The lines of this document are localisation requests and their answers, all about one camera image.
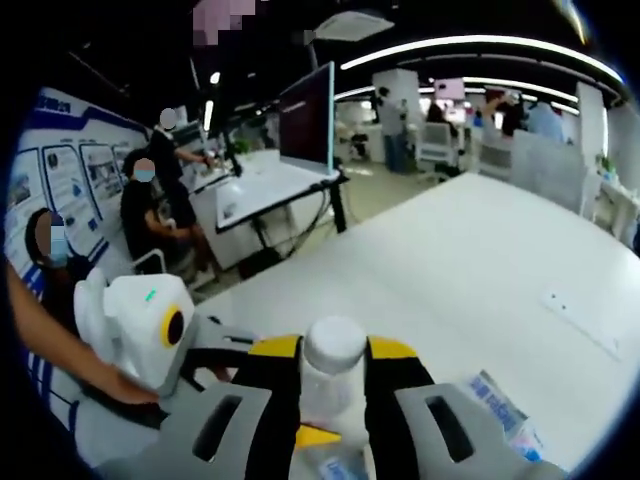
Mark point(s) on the ceiling air conditioner unit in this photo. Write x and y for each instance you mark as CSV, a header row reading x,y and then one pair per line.
x,y
357,27

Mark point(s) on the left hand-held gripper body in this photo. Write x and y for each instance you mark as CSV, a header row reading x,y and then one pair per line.
x,y
130,320

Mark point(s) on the white office chair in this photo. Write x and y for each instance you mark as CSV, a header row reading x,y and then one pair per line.
x,y
437,142

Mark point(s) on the black stand legs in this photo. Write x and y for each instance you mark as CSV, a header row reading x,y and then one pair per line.
x,y
340,210

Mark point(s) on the blue tissue packet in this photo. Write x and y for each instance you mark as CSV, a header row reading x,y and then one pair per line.
x,y
500,410

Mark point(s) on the grey partition panel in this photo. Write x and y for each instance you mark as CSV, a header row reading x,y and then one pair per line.
x,y
545,170

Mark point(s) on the clear plastic water bottle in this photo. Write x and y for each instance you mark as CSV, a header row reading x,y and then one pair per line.
x,y
334,350

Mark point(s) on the tilted white display table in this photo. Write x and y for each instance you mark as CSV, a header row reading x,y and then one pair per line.
x,y
265,195

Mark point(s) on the large dark monitor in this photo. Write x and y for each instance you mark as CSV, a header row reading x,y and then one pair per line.
x,y
305,125

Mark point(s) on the curved ceiling light strip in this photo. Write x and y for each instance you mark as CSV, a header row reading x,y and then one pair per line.
x,y
475,42

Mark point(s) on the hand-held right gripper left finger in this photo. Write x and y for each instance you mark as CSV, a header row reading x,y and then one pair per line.
x,y
270,390

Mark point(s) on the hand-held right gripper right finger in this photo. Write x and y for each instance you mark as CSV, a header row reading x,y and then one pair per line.
x,y
395,380

